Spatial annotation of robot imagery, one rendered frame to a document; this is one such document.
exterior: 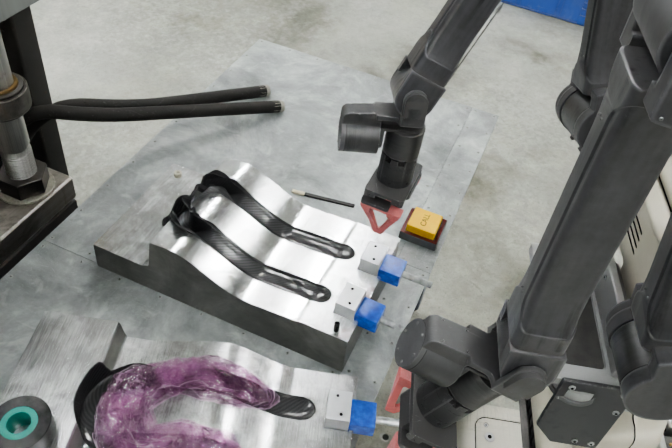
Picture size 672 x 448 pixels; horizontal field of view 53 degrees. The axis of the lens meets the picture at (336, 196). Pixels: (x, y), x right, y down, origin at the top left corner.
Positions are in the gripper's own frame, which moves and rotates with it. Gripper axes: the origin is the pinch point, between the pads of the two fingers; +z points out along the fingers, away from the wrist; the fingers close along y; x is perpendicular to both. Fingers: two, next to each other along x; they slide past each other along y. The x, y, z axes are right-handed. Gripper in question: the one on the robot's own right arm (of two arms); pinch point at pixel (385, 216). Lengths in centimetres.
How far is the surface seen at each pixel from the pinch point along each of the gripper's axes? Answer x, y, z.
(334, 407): 4.8, 29.0, 12.7
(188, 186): -41.2, -3.5, 15.7
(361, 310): 2.1, 12.1, 10.6
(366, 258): -1.1, 2.1, 9.4
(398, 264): 4.3, -0.4, 10.6
